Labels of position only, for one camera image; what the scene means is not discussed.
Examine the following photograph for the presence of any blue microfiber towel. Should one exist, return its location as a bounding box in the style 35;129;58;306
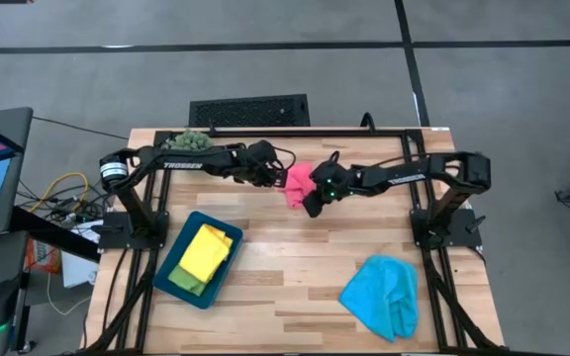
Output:
337;254;421;344

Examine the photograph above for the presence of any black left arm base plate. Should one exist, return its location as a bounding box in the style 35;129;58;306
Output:
97;210;170;251

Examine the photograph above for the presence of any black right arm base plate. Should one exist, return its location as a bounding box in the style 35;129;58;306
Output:
410;207;484;249

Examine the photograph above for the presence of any white paper sheet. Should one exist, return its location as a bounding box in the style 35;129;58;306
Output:
60;220;102;290

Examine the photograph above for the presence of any orange package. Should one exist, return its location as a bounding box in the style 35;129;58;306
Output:
23;237;63;276

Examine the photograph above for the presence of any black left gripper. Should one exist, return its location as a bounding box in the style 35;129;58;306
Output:
237;139;289;190

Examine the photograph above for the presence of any black slanted desk bar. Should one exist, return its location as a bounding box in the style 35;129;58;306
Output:
7;205;102;263

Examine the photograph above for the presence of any green artificial plant ball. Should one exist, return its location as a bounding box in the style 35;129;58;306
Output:
168;129;215;152

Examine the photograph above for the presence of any black aluminium table frame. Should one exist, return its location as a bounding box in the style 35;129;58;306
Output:
80;127;507;356

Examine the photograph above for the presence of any yellow cable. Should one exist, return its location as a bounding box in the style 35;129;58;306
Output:
28;171;90;215

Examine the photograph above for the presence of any white floor cable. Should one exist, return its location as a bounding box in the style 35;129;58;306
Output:
46;271;92;317

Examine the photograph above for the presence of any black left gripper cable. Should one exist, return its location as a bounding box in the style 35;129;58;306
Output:
272;145;298;172

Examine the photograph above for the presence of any black looped table cable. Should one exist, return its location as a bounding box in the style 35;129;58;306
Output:
358;112;377;135

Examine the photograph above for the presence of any teal plastic bin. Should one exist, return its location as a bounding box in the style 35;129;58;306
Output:
151;210;244;311

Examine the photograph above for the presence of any yellow microfiber towel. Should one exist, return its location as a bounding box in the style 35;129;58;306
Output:
178;222;235;285

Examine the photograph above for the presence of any green microfiber towel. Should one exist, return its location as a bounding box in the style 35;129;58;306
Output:
166;265;208;298

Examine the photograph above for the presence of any pink microfiber towel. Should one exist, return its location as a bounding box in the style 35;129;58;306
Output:
277;161;318;210

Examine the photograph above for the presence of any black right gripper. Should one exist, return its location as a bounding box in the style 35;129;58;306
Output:
303;161;358;220

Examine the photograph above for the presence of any black computer mouse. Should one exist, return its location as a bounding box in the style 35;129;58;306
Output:
0;279;20;331

